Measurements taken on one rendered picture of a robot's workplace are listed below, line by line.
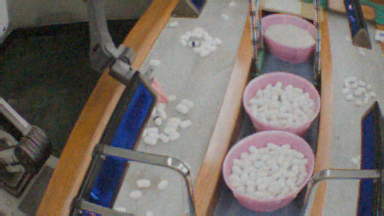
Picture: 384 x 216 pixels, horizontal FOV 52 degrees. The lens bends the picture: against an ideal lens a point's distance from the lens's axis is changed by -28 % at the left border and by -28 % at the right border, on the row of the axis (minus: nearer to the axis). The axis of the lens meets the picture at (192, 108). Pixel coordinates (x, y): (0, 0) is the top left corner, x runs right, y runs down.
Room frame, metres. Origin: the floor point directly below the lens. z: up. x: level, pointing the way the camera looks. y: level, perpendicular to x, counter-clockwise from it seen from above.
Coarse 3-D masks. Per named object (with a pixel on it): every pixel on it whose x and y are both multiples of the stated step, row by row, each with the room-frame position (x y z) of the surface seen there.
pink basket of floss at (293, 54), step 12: (264, 24) 1.67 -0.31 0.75; (288, 24) 1.71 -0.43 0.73; (300, 24) 1.69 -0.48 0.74; (264, 36) 1.56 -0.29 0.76; (312, 36) 1.62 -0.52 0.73; (276, 48) 1.51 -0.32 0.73; (288, 48) 1.48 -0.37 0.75; (300, 48) 1.46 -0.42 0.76; (312, 48) 1.50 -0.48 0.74; (288, 60) 1.50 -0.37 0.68; (300, 60) 1.49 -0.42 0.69
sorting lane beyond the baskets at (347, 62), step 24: (336, 24) 1.72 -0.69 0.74; (336, 48) 1.51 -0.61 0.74; (336, 72) 1.34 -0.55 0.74; (360, 72) 1.34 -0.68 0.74; (336, 96) 1.20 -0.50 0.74; (360, 96) 1.19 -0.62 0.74; (336, 120) 1.08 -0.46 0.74; (360, 120) 1.06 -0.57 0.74; (336, 144) 0.97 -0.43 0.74; (336, 192) 0.77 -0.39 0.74
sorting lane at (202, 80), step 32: (224, 0) 1.91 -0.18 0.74; (224, 32) 1.62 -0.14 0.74; (160, 64) 1.44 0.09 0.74; (192, 64) 1.42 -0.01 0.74; (224, 64) 1.41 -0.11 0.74; (192, 96) 1.26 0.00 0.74; (160, 128) 1.13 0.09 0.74; (192, 128) 1.12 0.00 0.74; (192, 160) 0.99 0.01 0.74; (128, 192) 0.87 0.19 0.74; (160, 192) 0.87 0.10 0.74
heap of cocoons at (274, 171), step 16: (272, 144) 1.01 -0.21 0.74; (288, 144) 1.00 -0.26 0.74; (240, 160) 0.98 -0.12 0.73; (256, 160) 0.97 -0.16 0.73; (272, 160) 0.95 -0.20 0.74; (288, 160) 0.94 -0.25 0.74; (304, 160) 0.92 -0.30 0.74; (240, 176) 0.92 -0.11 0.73; (256, 176) 0.90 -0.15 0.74; (272, 176) 0.89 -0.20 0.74; (288, 176) 0.88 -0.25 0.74; (304, 176) 0.87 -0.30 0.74; (240, 192) 0.85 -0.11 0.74; (256, 192) 0.83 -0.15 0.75; (272, 192) 0.83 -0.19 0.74; (288, 192) 0.82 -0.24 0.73
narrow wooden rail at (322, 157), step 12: (324, 12) 1.79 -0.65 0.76; (324, 24) 1.67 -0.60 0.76; (324, 36) 1.56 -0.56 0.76; (324, 48) 1.47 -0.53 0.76; (324, 60) 1.38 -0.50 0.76; (324, 72) 1.31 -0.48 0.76; (324, 84) 1.24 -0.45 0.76; (324, 96) 1.17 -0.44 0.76; (324, 108) 1.12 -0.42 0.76; (324, 120) 1.06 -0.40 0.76; (324, 132) 1.00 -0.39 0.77; (324, 144) 0.95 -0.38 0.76; (324, 156) 0.90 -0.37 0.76; (324, 168) 0.85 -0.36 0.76; (324, 192) 0.76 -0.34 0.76
